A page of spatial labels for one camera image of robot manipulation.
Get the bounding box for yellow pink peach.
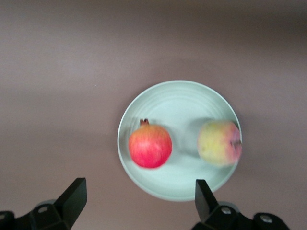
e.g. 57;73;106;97
197;120;243;167

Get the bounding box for brown table cover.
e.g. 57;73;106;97
0;0;307;230

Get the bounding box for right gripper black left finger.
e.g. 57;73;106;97
14;177;87;230

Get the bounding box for red pomegranate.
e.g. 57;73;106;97
128;118;173;169

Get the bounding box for green round plate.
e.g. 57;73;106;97
117;80;243;202

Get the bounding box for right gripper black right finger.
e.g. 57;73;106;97
191;179;255;230

